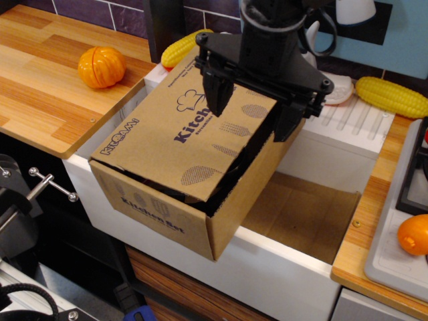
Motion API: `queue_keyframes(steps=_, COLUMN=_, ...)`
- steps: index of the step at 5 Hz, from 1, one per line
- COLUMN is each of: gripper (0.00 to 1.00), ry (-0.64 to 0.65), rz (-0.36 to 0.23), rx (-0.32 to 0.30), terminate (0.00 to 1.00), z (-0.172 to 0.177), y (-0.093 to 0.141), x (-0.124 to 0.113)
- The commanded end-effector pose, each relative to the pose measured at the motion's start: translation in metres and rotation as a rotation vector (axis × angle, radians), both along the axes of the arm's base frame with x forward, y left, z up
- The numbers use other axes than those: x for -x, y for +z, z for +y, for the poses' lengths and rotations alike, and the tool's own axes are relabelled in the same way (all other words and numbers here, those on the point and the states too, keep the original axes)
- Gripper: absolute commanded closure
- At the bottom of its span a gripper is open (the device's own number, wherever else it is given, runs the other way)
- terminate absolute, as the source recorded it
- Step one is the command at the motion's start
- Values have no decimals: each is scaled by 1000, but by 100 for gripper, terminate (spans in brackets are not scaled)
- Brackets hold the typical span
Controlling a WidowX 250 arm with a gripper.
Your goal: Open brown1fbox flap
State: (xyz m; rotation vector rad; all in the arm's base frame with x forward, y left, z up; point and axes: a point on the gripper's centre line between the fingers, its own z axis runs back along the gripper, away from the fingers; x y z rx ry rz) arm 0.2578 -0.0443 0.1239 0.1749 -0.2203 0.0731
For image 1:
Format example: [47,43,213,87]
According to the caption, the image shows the white toy sink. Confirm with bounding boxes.
[64,66,394,320]

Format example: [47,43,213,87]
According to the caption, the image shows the black braided cable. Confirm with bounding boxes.
[0,283,60,321]

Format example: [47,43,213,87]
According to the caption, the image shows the white toy faucet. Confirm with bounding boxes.
[302,21,320,69]

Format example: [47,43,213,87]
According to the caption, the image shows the yellow toy corn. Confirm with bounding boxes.
[160,29,213,70]
[355,76,427,119]

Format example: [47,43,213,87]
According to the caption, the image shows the yellow toy corn right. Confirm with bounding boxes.
[355,76,427,119]

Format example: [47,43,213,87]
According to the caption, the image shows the orange toy fruit right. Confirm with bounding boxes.
[397,214,427,255]

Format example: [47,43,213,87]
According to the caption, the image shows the brown cardboard kitchen set box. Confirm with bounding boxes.
[89,49,296,261]

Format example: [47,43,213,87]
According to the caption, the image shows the grey toy stove top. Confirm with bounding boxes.
[364,118,427,302]

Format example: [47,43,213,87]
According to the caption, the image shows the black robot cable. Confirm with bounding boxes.
[297,6,338,58]

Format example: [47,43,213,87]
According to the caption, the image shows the white lamp shade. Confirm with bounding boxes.
[335,0,377,25]

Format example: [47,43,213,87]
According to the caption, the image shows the yellow toy corn left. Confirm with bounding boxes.
[160,29,213,70]

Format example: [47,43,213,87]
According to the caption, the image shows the blue clamp handle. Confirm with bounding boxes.
[123,305,157,321]

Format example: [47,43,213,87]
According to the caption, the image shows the black metal clamp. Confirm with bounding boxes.
[1,154,79,260]

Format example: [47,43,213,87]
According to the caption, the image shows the orange toy pumpkin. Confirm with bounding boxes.
[78,47,126,89]

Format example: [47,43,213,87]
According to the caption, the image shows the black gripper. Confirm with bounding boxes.
[195,1,334,142]

